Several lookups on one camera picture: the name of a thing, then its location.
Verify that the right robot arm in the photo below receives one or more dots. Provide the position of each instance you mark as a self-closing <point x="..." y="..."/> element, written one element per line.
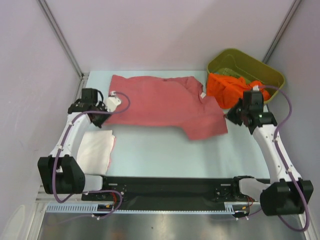
<point x="287" y="193"/>

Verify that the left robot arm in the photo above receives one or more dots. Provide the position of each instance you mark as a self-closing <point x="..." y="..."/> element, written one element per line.
<point x="59" y="172"/>

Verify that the folded white t shirt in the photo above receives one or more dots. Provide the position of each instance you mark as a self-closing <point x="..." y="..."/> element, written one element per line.
<point x="94" y="152"/>

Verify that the pink t shirt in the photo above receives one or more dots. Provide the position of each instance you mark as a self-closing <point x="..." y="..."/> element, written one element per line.
<point x="168" y="102"/>

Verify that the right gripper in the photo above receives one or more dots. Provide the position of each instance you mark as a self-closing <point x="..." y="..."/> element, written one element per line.
<point x="230" y="115"/>

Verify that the orange t shirt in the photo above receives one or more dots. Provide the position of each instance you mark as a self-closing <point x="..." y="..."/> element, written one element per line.
<point x="227" y="90"/>

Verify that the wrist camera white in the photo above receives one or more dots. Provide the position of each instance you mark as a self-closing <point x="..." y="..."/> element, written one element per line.
<point x="256" y="88"/>
<point x="112" y="102"/>

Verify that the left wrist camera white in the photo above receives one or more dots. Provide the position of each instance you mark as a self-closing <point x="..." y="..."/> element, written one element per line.
<point x="112" y="102"/>

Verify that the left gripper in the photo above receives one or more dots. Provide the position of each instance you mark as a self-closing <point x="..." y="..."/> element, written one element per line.
<point x="99" y="123"/>

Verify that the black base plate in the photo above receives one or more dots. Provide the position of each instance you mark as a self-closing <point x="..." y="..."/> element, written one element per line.
<point x="152" y="203"/>

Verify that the olive green plastic bin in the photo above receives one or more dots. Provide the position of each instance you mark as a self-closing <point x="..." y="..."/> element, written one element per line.
<point x="235" y="63"/>

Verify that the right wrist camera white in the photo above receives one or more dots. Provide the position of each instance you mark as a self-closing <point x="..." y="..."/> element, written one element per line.
<point x="256" y="88"/>

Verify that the white slotted cable duct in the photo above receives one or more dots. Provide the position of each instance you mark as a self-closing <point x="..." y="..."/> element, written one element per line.
<point x="95" y="208"/>

